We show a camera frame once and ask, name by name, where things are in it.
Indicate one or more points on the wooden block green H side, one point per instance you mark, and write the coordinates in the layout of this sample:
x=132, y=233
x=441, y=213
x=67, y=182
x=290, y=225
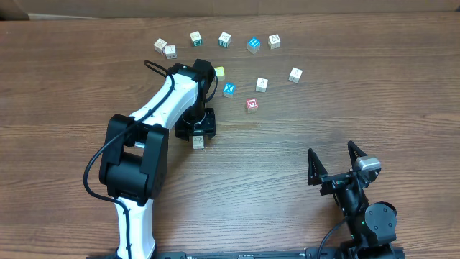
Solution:
x=196, y=39

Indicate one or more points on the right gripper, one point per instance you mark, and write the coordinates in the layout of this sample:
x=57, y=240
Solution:
x=318, y=175

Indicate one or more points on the plain wooden block far-left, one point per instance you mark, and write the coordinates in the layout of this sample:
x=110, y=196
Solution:
x=160, y=46

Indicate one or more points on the plain wooden block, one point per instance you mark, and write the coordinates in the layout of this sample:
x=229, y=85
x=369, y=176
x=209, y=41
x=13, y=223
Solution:
x=295, y=75
x=160, y=46
x=198, y=142

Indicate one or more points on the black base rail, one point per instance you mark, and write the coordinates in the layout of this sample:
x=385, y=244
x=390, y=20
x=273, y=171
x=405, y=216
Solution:
x=251, y=255

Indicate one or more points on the wooden block far right top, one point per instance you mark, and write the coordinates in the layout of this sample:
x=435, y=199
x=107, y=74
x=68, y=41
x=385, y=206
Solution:
x=274, y=41

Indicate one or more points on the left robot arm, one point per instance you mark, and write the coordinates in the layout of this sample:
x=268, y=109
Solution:
x=134, y=154

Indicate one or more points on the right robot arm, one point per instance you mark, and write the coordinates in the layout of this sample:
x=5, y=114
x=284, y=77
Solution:
x=371, y=226

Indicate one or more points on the red number 3 block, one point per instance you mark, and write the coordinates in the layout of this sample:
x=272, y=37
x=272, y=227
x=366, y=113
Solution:
x=252, y=105

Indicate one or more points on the yellow top block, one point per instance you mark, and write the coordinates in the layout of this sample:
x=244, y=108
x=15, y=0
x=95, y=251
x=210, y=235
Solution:
x=220, y=73

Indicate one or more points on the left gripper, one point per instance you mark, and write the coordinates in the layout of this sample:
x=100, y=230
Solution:
x=208, y=125

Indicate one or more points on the cardboard strip at table back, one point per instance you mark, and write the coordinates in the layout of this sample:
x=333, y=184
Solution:
x=69, y=9

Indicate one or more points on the blue top block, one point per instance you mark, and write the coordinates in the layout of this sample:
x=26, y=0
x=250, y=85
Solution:
x=253, y=45

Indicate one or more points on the plain wooden block right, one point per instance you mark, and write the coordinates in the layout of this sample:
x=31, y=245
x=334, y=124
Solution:
x=295, y=75

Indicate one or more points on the wooden block teal side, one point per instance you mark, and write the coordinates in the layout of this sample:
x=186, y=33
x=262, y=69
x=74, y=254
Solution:
x=224, y=40

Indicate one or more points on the wooden block red-edged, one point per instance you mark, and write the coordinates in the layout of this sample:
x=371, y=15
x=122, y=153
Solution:
x=170, y=52

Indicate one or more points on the wooden letter A block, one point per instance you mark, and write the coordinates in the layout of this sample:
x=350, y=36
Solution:
x=261, y=85

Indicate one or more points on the blue X block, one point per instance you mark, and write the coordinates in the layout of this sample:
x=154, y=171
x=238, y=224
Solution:
x=229, y=90

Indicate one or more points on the plain wooden block front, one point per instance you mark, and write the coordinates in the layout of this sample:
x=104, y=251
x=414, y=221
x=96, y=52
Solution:
x=198, y=142

